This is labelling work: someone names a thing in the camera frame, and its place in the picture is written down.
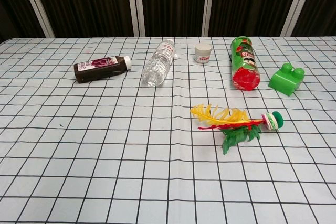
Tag green chips can red lid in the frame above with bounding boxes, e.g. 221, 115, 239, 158
230, 36, 261, 92

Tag dark folding screen white frames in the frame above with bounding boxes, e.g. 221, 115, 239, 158
0, 0, 336, 44

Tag green plastic building block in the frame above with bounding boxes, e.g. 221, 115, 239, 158
268, 62, 306, 97

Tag small white cream jar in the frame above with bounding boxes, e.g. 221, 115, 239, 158
194, 43, 212, 65

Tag dark juice bottle white cap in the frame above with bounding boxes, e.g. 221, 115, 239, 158
73, 55, 132, 84

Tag colourful feather shuttlecock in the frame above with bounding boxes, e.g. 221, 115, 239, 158
190, 104, 284, 156

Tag white black grid tablecloth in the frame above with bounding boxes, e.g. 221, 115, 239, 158
0, 36, 336, 224

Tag clear plastic water bottle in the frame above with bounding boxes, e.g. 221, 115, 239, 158
142, 39, 176, 87

